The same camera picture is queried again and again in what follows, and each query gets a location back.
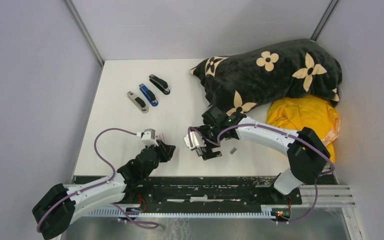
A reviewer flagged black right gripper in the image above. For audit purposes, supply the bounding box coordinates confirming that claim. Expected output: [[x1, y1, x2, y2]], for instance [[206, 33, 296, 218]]
[[190, 124, 224, 160]]

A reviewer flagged grey staple strip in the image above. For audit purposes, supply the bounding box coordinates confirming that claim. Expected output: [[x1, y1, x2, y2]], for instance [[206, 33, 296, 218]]
[[229, 147, 238, 155]]

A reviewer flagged beige stapler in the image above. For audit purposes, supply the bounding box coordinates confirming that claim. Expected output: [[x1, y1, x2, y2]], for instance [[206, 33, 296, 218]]
[[126, 91, 149, 114]]

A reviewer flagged blue stapler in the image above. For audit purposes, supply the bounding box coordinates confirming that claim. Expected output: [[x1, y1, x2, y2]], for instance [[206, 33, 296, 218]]
[[139, 83, 159, 107]]

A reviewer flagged black stapler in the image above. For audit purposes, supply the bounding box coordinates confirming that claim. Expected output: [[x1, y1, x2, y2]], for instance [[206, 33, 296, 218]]
[[149, 74, 171, 95]]

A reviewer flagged red white staple box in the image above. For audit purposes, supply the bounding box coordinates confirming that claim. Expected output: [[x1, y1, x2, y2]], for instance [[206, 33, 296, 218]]
[[155, 134, 165, 142]]

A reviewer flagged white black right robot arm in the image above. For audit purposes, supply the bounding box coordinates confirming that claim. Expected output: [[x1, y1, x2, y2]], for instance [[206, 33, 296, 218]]
[[184, 105, 335, 204]]

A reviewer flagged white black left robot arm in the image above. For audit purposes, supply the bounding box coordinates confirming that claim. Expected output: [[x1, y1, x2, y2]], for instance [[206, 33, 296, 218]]
[[32, 140, 176, 240]]

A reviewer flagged black floral plush pillow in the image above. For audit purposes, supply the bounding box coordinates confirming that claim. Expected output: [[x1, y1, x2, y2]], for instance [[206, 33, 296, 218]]
[[190, 38, 343, 115]]

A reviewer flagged yellow crumpled cloth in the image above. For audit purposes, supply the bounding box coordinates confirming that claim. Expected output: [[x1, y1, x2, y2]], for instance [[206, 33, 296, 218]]
[[266, 95, 342, 163]]

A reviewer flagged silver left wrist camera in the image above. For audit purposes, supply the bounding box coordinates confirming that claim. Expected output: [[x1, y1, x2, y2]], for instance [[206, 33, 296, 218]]
[[136, 128, 159, 147]]

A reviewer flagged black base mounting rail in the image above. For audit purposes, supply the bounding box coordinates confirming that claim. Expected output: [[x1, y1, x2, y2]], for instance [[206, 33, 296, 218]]
[[72, 174, 339, 215]]

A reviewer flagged white slotted cable duct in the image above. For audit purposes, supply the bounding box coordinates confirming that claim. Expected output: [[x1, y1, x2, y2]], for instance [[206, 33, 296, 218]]
[[79, 204, 292, 220]]

